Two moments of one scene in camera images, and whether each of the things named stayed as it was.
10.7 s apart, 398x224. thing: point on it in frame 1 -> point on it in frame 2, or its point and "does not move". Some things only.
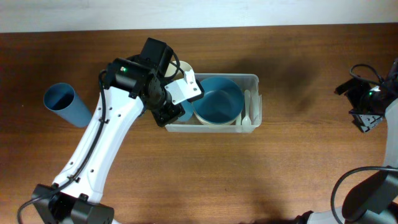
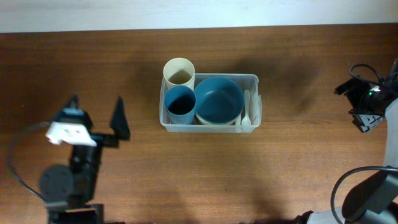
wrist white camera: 183,89 -> 70,132
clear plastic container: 232,102 does not move
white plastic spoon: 246,120 does not move
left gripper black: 165,117 -> 119,124
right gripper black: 365,122 does not move
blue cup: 61,98 -> 180,102
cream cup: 172,69 does not move
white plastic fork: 238,120 does not move
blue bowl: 222,101 does not move
